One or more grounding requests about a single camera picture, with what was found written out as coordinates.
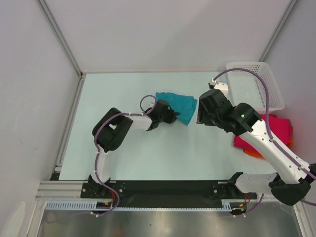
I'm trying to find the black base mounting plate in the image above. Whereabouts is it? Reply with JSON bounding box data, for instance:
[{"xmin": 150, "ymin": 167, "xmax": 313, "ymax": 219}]
[{"xmin": 80, "ymin": 179, "xmax": 257, "ymax": 207}]

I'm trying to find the left aluminium corner post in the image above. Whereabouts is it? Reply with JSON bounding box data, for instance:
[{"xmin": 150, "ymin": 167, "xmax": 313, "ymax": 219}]
[{"xmin": 36, "ymin": 0, "xmax": 83, "ymax": 78}]

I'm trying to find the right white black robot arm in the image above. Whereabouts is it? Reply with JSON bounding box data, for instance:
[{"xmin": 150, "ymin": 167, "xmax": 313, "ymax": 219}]
[{"xmin": 197, "ymin": 89, "xmax": 316, "ymax": 206}]

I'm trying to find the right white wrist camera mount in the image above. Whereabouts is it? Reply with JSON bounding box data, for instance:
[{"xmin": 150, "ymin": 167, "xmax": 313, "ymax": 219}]
[{"xmin": 208, "ymin": 79, "xmax": 229, "ymax": 98}]

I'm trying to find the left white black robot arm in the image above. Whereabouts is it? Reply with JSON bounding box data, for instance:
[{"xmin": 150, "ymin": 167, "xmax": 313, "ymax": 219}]
[{"xmin": 87, "ymin": 98, "xmax": 181, "ymax": 198}]

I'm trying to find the teal t shirt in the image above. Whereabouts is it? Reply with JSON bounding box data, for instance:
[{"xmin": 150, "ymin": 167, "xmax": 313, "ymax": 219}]
[{"xmin": 156, "ymin": 92, "xmax": 198, "ymax": 126}]

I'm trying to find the folded red t shirt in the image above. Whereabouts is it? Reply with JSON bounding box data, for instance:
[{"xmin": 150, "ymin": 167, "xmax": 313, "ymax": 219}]
[{"xmin": 234, "ymin": 114, "xmax": 293, "ymax": 149}]

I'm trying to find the aluminium corner post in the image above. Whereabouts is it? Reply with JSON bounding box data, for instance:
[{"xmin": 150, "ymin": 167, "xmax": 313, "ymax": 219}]
[
  {"xmin": 259, "ymin": 0, "xmax": 301, "ymax": 62},
  {"xmin": 36, "ymin": 0, "xmax": 83, "ymax": 78}
]

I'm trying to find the aluminium frame rail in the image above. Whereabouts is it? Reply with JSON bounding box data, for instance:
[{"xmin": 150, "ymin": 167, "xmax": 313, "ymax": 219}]
[{"xmin": 34, "ymin": 180, "xmax": 305, "ymax": 203}]

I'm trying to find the white plastic perforated basket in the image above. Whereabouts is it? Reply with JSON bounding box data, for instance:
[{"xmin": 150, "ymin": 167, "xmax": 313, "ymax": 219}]
[{"xmin": 226, "ymin": 61, "xmax": 285, "ymax": 114}]

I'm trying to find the white slotted cable duct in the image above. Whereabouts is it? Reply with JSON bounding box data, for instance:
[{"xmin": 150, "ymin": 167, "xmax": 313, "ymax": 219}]
[{"xmin": 45, "ymin": 200, "xmax": 245, "ymax": 212}]

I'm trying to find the right aluminium corner post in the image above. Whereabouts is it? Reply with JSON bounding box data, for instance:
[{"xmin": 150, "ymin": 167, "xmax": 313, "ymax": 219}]
[{"xmin": 259, "ymin": 0, "xmax": 301, "ymax": 62}]

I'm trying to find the folded orange t shirt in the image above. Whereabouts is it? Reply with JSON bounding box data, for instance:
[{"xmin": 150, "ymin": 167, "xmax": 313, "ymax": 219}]
[{"xmin": 239, "ymin": 138, "xmax": 293, "ymax": 158}]

